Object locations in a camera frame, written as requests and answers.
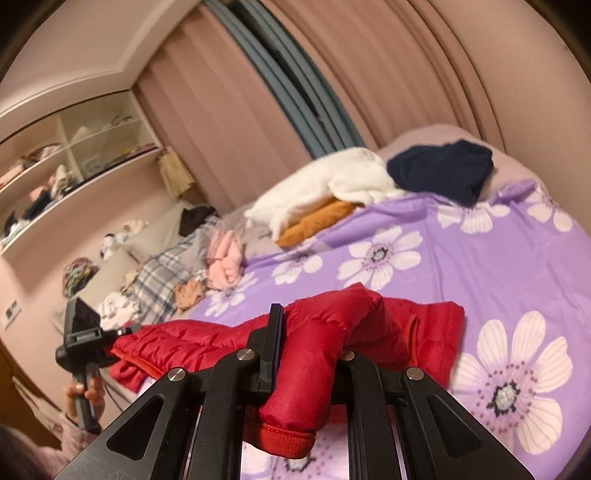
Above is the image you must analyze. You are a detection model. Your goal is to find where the orange-brown garment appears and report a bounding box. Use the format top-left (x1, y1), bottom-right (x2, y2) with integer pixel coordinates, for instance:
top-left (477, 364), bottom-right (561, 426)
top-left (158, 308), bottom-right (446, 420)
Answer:
top-left (276, 199), bottom-right (359, 249)

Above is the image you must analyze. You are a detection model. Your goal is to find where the pink sleeved left forearm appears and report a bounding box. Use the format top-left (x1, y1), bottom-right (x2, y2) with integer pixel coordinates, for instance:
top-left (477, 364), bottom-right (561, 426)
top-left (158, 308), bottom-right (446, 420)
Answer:
top-left (1, 413), bottom-right (97, 479)

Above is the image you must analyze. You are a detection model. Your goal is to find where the beige curtain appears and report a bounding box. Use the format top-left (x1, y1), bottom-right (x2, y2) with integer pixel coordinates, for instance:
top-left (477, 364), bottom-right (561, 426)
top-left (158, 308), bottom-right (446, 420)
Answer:
top-left (134, 1), bottom-right (504, 213)

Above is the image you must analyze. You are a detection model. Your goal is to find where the grey plaid garment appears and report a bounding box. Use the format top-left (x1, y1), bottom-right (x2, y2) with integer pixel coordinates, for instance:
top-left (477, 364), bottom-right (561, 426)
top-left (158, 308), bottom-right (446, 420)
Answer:
top-left (129, 215), bottom-right (221, 324)

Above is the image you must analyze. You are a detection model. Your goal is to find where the teal curtain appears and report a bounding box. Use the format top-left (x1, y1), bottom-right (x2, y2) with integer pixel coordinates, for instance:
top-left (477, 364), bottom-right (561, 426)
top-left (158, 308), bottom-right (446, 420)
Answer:
top-left (205, 1), bottom-right (365, 159)

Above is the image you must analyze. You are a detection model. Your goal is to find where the navy blue garment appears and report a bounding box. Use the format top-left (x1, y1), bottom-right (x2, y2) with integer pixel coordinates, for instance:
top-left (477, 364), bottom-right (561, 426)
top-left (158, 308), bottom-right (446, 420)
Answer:
top-left (386, 140), bottom-right (494, 207)

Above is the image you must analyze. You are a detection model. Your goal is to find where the person's left hand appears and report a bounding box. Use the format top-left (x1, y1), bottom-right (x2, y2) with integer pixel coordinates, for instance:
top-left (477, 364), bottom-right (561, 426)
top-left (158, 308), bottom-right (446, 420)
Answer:
top-left (63, 377), bottom-right (105, 422)

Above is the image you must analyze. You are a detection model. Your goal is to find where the white wall shelf unit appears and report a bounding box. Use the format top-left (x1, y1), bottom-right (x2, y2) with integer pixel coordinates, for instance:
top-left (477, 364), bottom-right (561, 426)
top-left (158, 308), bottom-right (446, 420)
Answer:
top-left (1, 90), bottom-right (162, 262)

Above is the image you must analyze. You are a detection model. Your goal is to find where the red puffer jacket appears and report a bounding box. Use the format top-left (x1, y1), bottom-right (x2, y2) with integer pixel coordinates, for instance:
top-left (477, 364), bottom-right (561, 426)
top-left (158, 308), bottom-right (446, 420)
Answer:
top-left (109, 283), bottom-right (465, 459)

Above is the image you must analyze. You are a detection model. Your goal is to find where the white fleece garment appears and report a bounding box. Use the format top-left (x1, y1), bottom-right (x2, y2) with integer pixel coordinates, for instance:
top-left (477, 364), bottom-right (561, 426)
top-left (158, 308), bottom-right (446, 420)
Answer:
top-left (245, 147), bottom-right (405, 240)

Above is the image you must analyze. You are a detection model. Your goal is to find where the pink garment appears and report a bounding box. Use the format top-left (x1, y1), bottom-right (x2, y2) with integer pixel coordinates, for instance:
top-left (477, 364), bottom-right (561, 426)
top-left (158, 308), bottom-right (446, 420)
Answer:
top-left (206, 229), bottom-right (243, 291)

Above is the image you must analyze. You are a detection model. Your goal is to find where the small tan garment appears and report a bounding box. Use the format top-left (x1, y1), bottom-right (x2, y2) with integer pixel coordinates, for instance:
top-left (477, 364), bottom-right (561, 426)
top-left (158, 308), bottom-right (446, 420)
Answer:
top-left (174, 278), bottom-right (205, 312)

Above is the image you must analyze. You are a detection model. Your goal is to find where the purple floral bed sheet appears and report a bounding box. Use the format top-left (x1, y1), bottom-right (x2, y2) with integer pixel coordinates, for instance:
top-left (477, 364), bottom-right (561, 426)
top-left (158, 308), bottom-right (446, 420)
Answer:
top-left (190, 182), bottom-right (590, 479)

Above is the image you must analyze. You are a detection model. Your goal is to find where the straw tassel hanging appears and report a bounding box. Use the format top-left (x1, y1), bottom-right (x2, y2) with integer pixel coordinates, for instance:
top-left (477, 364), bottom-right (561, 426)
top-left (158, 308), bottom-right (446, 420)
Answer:
top-left (157, 146), bottom-right (195, 198)

